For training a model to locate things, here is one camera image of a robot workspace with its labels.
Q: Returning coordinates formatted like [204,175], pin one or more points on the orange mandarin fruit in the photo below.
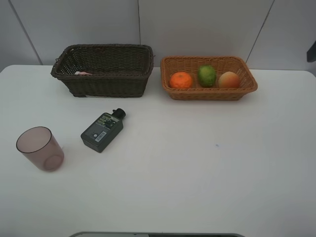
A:
[181,80]

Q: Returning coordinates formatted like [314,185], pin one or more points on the green lime fruit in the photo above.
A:
[206,75]

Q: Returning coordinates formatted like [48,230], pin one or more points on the red orange peach fruit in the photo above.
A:
[229,80]

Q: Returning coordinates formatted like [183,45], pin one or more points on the pink lotion bottle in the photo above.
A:
[82,73]

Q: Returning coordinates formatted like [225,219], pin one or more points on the translucent purple plastic cup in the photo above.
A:
[40,147]

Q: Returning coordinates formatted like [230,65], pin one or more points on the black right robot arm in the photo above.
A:
[311,53]

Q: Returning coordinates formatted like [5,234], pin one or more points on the dark green square bottle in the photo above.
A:
[104,130]

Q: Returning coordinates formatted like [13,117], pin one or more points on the dark brown wicker basket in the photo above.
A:
[118,70]

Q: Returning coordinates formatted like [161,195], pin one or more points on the light orange wicker basket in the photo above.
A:
[222,64]

